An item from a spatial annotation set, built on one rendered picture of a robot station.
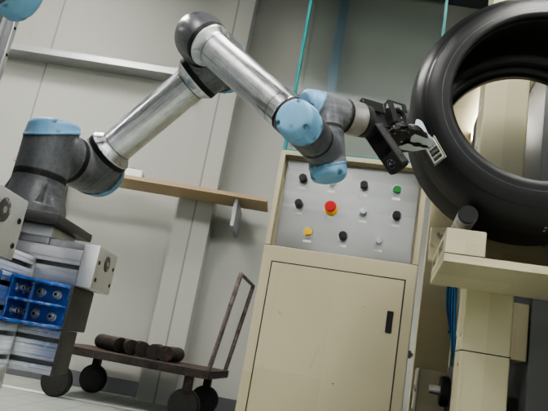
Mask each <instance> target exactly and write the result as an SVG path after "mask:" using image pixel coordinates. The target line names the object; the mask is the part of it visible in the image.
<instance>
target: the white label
mask: <svg viewBox="0 0 548 411"><path fill-rule="evenodd" d="M432 138H433V140H434V143H435V145H433V146H432V147H431V148H428V149H425V150H426V152H427V154H428V156H429V158H430V159H431V161H432V163H433V164H434V166H435V165H437V164H438V163H439V162H441V161H442V160H443V159H445V158H446V155H445V153H444V151H443V149H442V148H441V146H440V144H439V142H438V140H437V139H436V137H435V136H434V135H433V136H432Z"/></svg>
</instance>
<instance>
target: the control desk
mask: <svg viewBox="0 0 548 411"><path fill-rule="evenodd" d="M346 159H347V176H346V178H345V179H344V180H343V181H341V182H338V183H333V184H319V183H315V182H313V181H312V179H311V176H310V170H309V161H307V160H306V158H305V157H304V156H303V155H302V154H301V153H300V152H297V151H290V150H281V158H280V163H279V168H278V172H277V177H276V186H275V190H274V195H273V199H272V208H271V213H270V218H269V222H268V227H267V235H266V240H265V246H264V251H263V259H262V263H261V268H260V273H259V282H258V286H257V291H256V295H255V300H254V309H253V313H252V318H251V323H250V331H249V336H248V341H247V345H246V350H245V359H244V364H243V368H242V373H241V381H240V386H239V391H238V395H237V400H236V408H235V411H402V406H403V399H404V385H405V378H406V371H407V364H408V356H409V342H410V335H411V328H412V320H413V307H414V299H415V292H416V284H417V278H418V264H419V256H420V249H421V242H422V228H423V220H424V213H425V206H426V194H425V193H424V191H423V190H422V187H421V186H420V184H419V182H418V180H417V178H416V176H415V174H414V172H413V168H412V166H411V163H409V164H408V165H407V166H406V167H405V168H404V169H403V170H401V171H400V172H398V173H396V174H394V175H390V174H389V172H388V171H387V169H386V167H385V166H384V165H383V164H382V162H381V161H380V160H375V159H368V158H359V157H346Z"/></svg>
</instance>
